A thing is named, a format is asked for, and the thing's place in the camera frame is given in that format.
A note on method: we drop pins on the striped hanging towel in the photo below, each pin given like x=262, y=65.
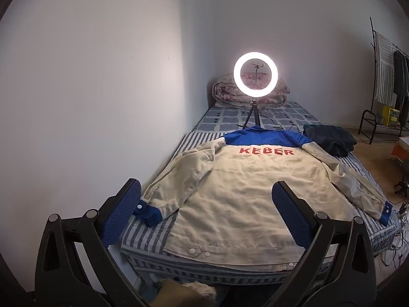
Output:
x=385, y=70

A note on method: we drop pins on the dark blue folded clothes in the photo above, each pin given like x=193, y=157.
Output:
x=332, y=139

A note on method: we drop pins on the black metal clothes rack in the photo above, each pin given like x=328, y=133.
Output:
x=374, y=70

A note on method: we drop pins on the folded floral quilt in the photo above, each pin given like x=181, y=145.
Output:
x=225, y=92

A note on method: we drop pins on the tan fuzzy slipper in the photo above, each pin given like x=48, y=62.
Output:
x=191, y=291

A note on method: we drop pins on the dark hanging garment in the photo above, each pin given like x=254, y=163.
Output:
x=401, y=76

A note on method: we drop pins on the orange cloth-covered table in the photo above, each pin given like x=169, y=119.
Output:
x=402, y=150

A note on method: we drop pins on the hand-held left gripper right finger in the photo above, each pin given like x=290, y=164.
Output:
x=287, y=209

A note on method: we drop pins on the yellow box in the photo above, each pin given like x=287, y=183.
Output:
x=390, y=116

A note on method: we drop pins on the blue checkered bed sheet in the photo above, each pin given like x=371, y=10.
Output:
x=223, y=118

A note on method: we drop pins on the beige and blue work jacket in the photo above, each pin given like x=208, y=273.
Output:
x=242, y=198

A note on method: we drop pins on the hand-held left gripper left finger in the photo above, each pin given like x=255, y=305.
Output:
x=126, y=206

